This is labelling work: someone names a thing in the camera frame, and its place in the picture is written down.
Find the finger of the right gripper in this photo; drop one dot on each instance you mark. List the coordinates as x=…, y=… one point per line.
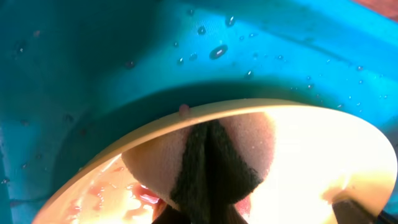
x=347, y=211

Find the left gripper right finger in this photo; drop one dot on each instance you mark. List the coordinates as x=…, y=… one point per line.
x=232, y=216

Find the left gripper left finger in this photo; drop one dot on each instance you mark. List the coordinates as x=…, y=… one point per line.
x=165, y=214

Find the green scrubbing sponge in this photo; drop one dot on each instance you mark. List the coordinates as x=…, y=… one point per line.
x=201, y=169

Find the yellow-green plate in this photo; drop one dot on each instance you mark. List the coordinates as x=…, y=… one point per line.
x=320, y=156

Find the blue plastic tray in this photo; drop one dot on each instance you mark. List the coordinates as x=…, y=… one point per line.
x=78, y=75

